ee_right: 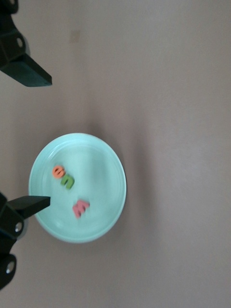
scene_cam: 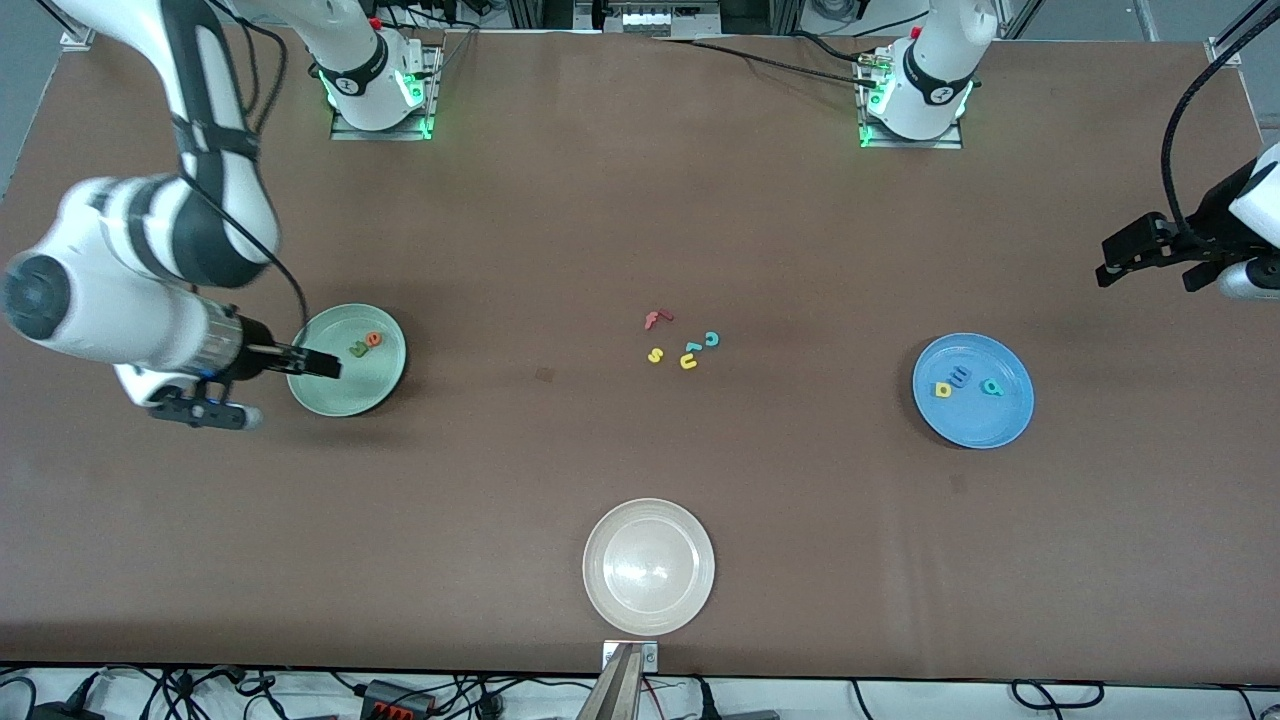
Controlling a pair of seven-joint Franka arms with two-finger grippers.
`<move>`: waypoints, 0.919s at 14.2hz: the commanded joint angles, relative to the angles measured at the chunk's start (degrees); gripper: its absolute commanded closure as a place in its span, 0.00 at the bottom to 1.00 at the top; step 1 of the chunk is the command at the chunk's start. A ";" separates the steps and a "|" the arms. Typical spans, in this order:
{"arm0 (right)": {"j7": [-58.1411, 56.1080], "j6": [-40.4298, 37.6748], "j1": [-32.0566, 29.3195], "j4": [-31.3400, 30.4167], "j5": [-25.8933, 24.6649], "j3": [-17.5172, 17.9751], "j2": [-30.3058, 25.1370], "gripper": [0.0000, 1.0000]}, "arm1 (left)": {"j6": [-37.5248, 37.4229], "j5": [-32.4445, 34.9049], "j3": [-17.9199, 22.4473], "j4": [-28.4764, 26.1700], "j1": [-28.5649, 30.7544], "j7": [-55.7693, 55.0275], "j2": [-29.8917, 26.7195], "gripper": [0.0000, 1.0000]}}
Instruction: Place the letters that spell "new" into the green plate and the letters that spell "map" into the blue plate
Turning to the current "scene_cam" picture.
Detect green plate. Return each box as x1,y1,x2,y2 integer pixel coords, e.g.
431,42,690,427
286,303,408,418

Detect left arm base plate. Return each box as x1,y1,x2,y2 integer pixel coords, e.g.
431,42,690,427
857,50,966,151

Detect aluminium frame with connector box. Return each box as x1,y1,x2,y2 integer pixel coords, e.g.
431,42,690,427
575,0,723,37

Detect black power strip red switches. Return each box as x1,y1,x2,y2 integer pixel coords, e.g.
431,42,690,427
360,679,437,720

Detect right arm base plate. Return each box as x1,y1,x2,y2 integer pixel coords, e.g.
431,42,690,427
330,44,444,142

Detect aluminium corner profile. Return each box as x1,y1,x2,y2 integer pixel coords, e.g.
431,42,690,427
1204,0,1280,67
38,0,101,51

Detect black table cable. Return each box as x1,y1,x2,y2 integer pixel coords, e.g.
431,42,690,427
790,30,873,63
650,34,886,87

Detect black looped floor cable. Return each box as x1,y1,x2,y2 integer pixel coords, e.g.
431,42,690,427
1010,680,1107,713

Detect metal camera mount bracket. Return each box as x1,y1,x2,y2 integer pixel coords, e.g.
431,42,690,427
602,640,660,674

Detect aluminium camera mount beam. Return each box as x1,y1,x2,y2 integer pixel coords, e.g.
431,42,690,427
577,645,646,720

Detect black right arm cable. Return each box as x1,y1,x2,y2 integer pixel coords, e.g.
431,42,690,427
175,0,310,351

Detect white plate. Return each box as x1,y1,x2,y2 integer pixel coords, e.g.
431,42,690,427
582,497,717,637

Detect blue plate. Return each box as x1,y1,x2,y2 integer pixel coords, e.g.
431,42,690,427
912,332,1036,450

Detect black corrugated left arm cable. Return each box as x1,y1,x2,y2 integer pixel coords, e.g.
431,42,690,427
1159,4,1280,247

